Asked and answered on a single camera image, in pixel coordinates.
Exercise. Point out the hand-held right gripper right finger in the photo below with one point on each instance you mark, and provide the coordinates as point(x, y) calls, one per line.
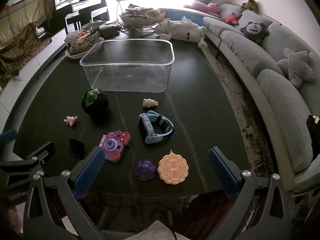
point(223, 172)

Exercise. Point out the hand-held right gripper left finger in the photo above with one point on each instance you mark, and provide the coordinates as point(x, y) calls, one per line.
point(90, 172)

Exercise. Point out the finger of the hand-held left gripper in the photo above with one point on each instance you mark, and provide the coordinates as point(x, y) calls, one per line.
point(37, 153)
point(8, 133)

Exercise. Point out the small black toy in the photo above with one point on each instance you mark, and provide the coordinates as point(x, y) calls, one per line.
point(76, 147)

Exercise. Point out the purple toy camera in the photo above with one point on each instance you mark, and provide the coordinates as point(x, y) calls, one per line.
point(112, 145)

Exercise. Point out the pink animal figurine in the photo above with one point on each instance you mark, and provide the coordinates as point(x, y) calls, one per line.
point(70, 120)

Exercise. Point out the orange mooncake toy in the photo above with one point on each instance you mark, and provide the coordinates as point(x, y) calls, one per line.
point(172, 168)

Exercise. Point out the purple grape toy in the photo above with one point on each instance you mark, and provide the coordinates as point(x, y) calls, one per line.
point(145, 170)

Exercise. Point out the dark green ball toy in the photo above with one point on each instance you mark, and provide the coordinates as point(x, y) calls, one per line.
point(95, 102)

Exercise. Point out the blue smartwatch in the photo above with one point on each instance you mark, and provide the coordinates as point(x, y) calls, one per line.
point(146, 127)

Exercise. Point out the clear plastic container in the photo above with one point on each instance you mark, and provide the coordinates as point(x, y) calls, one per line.
point(130, 80)

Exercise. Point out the dark marble desktop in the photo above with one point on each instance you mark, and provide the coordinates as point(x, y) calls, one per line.
point(200, 105)

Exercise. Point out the patterned rug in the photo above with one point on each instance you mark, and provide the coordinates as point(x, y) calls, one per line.
point(245, 110)

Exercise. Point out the white low cabinet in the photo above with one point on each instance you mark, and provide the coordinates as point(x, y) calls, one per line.
point(32, 62)

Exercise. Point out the brown patterned cloth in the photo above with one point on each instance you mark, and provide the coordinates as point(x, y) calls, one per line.
point(17, 47)

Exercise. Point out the grey sofa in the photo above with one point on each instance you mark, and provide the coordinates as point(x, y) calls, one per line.
point(282, 100)

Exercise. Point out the white plate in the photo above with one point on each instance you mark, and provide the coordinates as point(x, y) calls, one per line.
point(75, 55)

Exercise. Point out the olive plaid cloth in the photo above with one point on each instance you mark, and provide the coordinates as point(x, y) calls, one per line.
point(22, 15)

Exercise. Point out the striped star cushion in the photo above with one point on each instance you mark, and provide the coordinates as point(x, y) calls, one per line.
point(296, 66)

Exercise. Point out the silver paper wrappers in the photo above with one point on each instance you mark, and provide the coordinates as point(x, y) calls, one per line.
point(93, 24)

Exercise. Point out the black piano bench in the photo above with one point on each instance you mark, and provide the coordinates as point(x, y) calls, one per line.
point(80, 15)

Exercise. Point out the black box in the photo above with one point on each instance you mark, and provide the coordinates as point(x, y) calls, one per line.
point(108, 32)

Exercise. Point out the dark blue round cushion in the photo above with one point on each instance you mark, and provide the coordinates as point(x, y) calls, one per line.
point(253, 31)

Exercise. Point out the white plush sheep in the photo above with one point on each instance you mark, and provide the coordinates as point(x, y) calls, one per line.
point(180, 28)

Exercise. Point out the red star plush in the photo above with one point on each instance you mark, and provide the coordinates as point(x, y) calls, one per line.
point(231, 18)

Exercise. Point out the pink plush toy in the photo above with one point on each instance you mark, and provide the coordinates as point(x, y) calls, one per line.
point(202, 7)

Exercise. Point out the brown lion plush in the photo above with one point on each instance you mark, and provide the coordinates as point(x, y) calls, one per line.
point(250, 5)

